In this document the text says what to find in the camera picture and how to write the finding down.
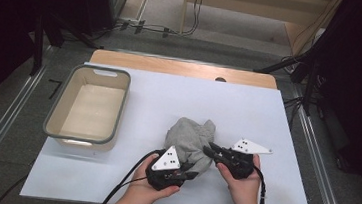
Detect dark cabinet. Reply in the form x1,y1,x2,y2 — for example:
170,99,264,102
74,0,130,39

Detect light wooden furniture frame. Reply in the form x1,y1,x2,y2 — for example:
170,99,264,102
177,0,343,61

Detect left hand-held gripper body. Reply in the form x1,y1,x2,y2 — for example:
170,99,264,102
144,142,189,194

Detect black floor cable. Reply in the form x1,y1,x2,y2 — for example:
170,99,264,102
0,173,28,204

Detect left hand-held gripper cable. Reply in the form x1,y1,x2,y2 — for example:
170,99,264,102
102,144,165,204

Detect person's right hand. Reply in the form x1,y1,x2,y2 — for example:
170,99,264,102
212,151,265,204

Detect black tripod stand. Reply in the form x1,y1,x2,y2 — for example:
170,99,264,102
29,11,108,83

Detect metal floor rail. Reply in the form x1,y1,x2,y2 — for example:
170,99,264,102
279,81,362,204
0,38,57,200

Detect wooden table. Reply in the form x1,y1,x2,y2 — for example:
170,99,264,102
88,48,281,90

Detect white power strip with plugs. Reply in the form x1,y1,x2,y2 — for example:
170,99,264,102
101,14,181,40

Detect white sheet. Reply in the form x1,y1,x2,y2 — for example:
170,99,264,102
18,57,326,204

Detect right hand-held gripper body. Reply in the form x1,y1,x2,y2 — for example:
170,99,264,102
211,135,275,184

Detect person's left hand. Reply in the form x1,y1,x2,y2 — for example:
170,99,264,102
124,153,184,204

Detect hand-held gripper cable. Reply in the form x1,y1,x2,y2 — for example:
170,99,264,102
102,144,165,204
249,165,270,204

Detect beige bin with grey rim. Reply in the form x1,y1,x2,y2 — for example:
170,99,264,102
41,61,133,154

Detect grey shorts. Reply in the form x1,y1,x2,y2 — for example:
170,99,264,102
161,115,217,179

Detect right hand-held gripper cable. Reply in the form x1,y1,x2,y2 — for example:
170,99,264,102
249,165,270,204

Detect black stand with cables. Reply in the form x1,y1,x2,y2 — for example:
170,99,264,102
248,45,322,129

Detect hanging black cable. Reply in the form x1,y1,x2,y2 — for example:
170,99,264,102
179,0,207,39

